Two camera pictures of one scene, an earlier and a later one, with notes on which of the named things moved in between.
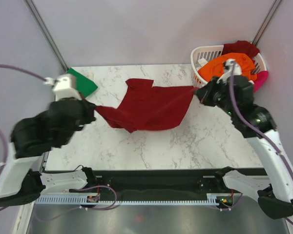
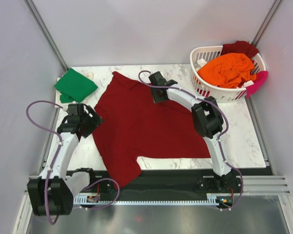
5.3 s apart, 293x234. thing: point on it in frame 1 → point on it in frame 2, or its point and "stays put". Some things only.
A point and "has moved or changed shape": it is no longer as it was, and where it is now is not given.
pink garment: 262,76 stays put
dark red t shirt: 146,107 has moved or changed shape
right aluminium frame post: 266,22 stays put
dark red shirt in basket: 241,47 stays put
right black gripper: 204,93 → 155,98
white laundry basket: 208,51 stays put
